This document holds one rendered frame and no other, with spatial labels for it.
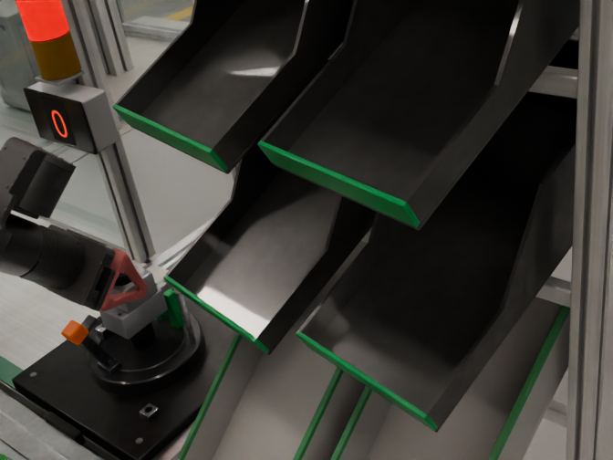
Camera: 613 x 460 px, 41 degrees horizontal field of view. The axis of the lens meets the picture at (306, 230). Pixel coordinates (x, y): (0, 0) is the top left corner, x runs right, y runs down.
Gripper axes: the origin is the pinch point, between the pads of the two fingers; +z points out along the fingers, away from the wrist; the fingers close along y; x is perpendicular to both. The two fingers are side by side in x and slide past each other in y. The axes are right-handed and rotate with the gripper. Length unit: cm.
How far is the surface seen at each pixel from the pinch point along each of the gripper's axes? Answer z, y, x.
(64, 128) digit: -2.9, 18.0, -14.9
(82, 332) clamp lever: -4.0, -0.9, 6.5
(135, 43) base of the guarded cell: 81, 119, -58
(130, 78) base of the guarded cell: 68, 99, -44
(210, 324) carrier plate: 13.2, -2.9, 1.2
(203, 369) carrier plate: 8.9, -8.1, 5.9
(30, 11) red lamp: -13.8, 17.7, -25.2
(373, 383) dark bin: -16.4, -43.0, -1.6
